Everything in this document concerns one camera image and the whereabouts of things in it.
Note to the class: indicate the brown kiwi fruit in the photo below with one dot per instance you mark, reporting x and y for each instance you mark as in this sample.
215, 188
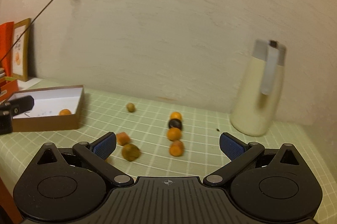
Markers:
130, 152

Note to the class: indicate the brown cardboard box white inside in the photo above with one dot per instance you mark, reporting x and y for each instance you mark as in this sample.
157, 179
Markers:
44, 116

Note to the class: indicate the cream thermos jug grey lid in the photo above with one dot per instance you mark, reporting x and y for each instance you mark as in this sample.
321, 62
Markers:
261, 87

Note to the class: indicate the small orange fruit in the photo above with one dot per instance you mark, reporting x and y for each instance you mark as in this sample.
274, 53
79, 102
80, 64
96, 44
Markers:
123, 138

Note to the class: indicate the red gift box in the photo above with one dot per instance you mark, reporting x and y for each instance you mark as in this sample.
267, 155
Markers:
8, 86

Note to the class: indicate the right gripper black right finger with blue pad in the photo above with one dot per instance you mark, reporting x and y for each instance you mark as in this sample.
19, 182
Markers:
241, 155

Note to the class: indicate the wooden picture frame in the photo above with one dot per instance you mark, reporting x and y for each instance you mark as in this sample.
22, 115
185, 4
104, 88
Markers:
19, 52

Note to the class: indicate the red paper bag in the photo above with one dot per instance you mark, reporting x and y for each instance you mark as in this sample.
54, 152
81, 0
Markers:
6, 37

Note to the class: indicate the small green-brown fruit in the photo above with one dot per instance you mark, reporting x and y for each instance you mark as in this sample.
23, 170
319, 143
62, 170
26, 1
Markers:
130, 107

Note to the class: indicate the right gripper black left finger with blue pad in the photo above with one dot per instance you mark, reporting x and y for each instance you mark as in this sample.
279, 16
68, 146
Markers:
94, 154

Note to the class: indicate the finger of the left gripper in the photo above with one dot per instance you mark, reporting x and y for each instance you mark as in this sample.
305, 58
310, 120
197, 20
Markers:
20, 105

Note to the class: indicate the dark purple round fruit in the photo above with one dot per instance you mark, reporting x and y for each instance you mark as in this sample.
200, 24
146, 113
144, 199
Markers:
176, 123

